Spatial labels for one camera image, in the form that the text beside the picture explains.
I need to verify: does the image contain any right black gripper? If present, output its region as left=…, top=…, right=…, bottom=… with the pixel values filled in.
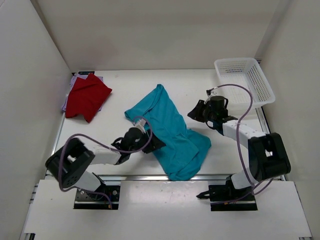
left=188, top=100, right=217, bottom=124

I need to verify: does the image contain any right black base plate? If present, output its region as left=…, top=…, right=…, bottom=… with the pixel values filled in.
left=208, top=185, right=258, bottom=212

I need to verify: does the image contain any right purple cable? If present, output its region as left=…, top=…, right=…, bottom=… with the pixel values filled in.
left=205, top=83, right=276, bottom=201

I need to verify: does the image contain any white plastic basket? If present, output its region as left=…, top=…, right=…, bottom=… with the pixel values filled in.
left=214, top=57, right=276, bottom=110

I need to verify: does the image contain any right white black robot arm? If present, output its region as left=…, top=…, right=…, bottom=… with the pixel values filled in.
left=188, top=96, right=291, bottom=203

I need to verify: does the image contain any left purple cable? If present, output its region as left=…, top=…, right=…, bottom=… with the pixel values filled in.
left=57, top=115, right=154, bottom=208

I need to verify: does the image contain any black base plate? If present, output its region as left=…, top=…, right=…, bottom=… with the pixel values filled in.
left=208, top=185, right=258, bottom=212
left=73, top=185, right=121, bottom=210

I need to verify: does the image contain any red t-shirt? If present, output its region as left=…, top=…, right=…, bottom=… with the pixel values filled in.
left=65, top=73, right=112, bottom=123

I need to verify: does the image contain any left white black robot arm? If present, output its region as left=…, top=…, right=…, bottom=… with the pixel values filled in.
left=45, top=127, right=166, bottom=201

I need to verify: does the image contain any purple cable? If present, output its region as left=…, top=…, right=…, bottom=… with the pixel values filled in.
left=205, top=83, right=276, bottom=201
left=57, top=115, right=154, bottom=208

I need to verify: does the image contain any dark label sticker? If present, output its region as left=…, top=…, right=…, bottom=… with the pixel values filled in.
left=77, top=71, right=95, bottom=75

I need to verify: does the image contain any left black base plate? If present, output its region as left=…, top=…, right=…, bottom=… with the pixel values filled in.
left=73, top=185, right=121, bottom=210

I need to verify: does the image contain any teal t-shirt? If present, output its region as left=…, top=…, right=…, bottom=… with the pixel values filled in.
left=124, top=84, right=212, bottom=181

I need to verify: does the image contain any purple t-shirt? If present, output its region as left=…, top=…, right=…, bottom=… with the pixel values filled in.
left=61, top=73, right=88, bottom=113

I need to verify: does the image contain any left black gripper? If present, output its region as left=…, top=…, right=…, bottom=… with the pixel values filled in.
left=128, top=127, right=166, bottom=153

